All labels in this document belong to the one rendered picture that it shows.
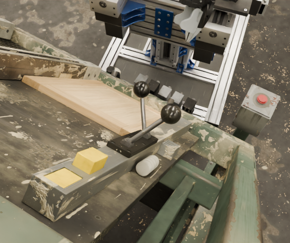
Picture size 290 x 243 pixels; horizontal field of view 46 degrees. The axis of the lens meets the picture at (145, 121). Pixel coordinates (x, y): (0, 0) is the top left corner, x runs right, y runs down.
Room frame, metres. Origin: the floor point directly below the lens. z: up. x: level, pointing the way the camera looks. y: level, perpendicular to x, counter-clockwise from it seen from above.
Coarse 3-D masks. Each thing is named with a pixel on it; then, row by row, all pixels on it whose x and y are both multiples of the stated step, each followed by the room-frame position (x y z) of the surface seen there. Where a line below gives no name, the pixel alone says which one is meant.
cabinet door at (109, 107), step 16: (32, 80) 0.52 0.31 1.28; (48, 80) 0.56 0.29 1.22; (64, 80) 0.62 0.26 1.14; (80, 80) 0.69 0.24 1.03; (64, 96) 0.47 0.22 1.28; (80, 96) 0.52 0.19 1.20; (96, 96) 0.57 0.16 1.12; (112, 96) 0.63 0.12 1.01; (128, 96) 0.70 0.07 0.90; (80, 112) 0.42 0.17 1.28; (96, 112) 0.43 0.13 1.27; (112, 112) 0.47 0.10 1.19; (128, 112) 0.52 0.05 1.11; (112, 128) 0.38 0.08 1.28; (128, 128) 0.39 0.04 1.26
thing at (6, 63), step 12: (0, 48) 0.55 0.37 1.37; (12, 48) 0.59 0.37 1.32; (0, 60) 0.50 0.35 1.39; (12, 60) 0.53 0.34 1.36; (24, 60) 0.55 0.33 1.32; (36, 60) 0.58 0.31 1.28; (48, 60) 0.62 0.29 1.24; (60, 60) 0.67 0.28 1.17; (72, 60) 0.74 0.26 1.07; (0, 72) 0.49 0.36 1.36; (12, 72) 0.51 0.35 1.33; (24, 72) 0.54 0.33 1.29; (36, 72) 0.57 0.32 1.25; (48, 72) 0.60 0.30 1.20; (60, 72) 0.64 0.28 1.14; (72, 72) 0.68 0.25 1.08; (84, 72) 0.73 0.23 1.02; (96, 72) 0.78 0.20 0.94
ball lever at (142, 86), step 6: (138, 84) 0.41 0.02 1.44; (144, 84) 0.41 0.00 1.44; (138, 90) 0.39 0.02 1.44; (144, 90) 0.39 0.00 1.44; (138, 96) 0.39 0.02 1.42; (144, 96) 0.39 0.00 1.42; (144, 102) 0.38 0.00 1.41; (144, 108) 0.37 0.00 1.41; (144, 114) 0.36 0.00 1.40; (144, 120) 0.34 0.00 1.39; (144, 126) 0.33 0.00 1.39
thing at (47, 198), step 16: (160, 128) 0.42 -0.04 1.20; (176, 128) 0.46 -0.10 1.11; (160, 144) 0.34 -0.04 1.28; (112, 160) 0.20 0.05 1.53; (128, 160) 0.21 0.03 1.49; (32, 176) 0.12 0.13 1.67; (80, 176) 0.14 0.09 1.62; (96, 176) 0.15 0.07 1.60; (112, 176) 0.17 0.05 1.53; (32, 192) 0.11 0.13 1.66; (48, 192) 0.11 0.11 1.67; (64, 192) 0.11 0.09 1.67; (80, 192) 0.12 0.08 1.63; (96, 192) 0.14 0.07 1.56; (48, 208) 0.09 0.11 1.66; (64, 208) 0.09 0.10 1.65
